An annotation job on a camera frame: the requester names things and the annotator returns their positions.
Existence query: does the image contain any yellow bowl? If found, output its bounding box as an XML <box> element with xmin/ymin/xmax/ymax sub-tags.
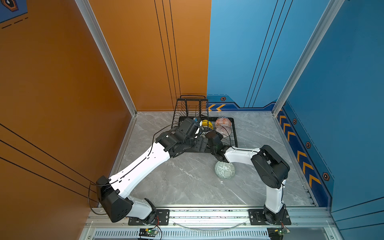
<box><xmin>201</xmin><ymin>120</ymin><xmax>214</xmax><ymax>132</ymax></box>

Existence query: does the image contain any orange patterned bowl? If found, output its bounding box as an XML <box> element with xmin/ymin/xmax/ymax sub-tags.
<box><xmin>215</xmin><ymin>117</ymin><xmax>232</xmax><ymax>128</ymax></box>

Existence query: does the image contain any pink striped bowl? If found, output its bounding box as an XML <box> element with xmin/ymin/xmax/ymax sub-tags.
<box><xmin>216</xmin><ymin>125</ymin><xmax>232</xmax><ymax>138</ymax></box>

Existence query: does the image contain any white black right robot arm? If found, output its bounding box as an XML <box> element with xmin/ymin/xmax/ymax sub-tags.
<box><xmin>206</xmin><ymin>131</ymin><xmax>290</xmax><ymax>225</ymax></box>

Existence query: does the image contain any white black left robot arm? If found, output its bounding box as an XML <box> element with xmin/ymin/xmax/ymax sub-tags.
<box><xmin>95</xmin><ymin>118</ymin><xmax>207</xmax><ymax>224</ymax></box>

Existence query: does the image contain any left green circuit board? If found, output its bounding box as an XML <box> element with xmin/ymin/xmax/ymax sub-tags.
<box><xmin>138</xmin><ymin>228</ymin><xmax>160</xmax><ymax>240</ymax></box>

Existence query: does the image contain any green circuit board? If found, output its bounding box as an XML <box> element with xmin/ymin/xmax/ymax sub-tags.
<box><xmin>267</xmin><ymin>228</ymin><xmax>291</xmax><ymax>240</ymax></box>
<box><xmin>138</xmin><ymin>228</ymin><xmax>160</xmax><ymax>240</ymax></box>

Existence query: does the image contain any right green circuit board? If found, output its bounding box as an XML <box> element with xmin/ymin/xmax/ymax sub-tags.
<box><xmin>267</xmin><ymin>228</ymin><xmax>291</xmax><ymax>240</ymax></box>

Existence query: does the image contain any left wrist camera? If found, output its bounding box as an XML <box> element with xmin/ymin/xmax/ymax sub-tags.
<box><xmin>193</xmin><ymin>117</ymin><xmax>202</xmax><ymax>134</ymax></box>

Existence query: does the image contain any black wire dish rack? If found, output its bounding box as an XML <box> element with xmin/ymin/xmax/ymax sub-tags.
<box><xmin>172</xmin><ymin>95</ymin><xmax>238</xmax><ymax>147</ymax></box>

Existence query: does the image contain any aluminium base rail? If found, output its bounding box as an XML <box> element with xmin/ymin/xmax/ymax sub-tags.
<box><xmin>80</xmin><ymin>205</ymin><xmax>343</xmax><ymax>240</ymax></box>

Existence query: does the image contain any aluminium right corner post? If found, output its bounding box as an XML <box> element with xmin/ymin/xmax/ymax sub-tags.
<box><xmin>271</xmin><ymin>0</ymin><xmax>346</xmax><ymax>117</ymax></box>

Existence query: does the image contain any aluminium corner post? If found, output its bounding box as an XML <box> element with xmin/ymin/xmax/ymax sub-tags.
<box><xmin>271</xmin><ymin>0</ymin><xmax>346</xmax><ymax>117</ymax></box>
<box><xmin>75</xmin><ymin>0</ymin><xmax>137</xmax><ymax>117</ymax></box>

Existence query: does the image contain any aluminium left corner post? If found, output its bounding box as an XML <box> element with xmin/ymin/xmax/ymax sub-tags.
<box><xmin>75</xmin><ymin>0</ymin><xmax>137</xmax><ymax>117</ymax></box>

